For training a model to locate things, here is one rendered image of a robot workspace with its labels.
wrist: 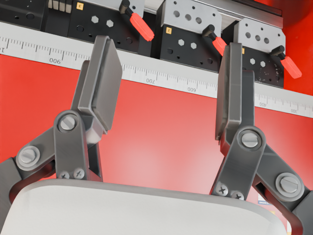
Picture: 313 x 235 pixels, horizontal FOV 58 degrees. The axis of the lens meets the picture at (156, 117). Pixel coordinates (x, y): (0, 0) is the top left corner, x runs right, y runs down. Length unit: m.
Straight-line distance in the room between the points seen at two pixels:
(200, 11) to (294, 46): 0.72
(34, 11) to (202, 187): 0.50
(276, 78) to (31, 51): 0.59
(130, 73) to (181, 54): 0.13
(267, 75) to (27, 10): 0.57
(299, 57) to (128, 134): 0.92
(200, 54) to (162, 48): 0.10
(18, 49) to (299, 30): 1.12
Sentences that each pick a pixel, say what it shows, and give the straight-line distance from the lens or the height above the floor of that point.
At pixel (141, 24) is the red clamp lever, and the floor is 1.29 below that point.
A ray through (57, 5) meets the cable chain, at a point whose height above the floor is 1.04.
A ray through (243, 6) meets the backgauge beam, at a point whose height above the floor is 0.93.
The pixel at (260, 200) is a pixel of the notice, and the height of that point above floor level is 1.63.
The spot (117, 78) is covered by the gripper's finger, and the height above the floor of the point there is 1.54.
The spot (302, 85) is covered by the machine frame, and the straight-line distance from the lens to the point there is 1.28.
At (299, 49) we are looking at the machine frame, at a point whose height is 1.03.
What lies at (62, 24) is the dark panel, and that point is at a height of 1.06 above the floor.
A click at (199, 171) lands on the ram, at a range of 0.64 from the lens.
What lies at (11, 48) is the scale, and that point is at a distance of 0.61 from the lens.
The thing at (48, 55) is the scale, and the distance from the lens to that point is 0.60.
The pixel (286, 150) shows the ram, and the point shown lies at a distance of 0.79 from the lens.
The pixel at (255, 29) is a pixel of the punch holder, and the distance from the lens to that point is 0.81.
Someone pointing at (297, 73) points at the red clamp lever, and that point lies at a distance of 0.81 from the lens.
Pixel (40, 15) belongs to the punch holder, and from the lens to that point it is 0.64.
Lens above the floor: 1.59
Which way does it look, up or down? 11 degrees down
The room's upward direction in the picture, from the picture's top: 174 degrees counter-clockwise
